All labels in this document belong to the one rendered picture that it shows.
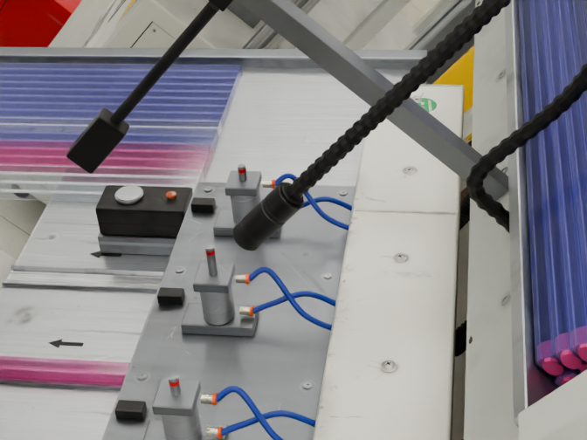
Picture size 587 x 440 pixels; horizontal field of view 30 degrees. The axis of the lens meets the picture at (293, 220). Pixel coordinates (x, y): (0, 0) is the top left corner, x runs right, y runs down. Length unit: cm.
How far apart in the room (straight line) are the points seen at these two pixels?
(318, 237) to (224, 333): 12
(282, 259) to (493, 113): 19
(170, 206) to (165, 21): 120
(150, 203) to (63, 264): 9
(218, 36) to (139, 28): 15
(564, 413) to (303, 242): 39
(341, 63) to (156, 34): 143
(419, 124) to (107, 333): 31
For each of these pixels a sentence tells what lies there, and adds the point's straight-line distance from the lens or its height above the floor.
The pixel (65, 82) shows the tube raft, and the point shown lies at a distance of 118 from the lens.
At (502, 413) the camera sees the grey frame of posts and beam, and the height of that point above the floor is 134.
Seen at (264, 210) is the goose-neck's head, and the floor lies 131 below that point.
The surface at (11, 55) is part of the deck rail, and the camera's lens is 126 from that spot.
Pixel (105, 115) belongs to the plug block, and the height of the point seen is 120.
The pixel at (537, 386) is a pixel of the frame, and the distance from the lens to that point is 53.
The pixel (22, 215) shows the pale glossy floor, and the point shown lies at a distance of 243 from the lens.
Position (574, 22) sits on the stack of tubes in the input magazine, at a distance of 75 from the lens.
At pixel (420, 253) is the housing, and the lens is 78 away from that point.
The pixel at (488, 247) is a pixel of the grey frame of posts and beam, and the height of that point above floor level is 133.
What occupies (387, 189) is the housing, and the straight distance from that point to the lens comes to 84.
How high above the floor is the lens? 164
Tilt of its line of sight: 33 degrees down
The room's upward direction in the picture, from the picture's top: 47 degrees clockwise
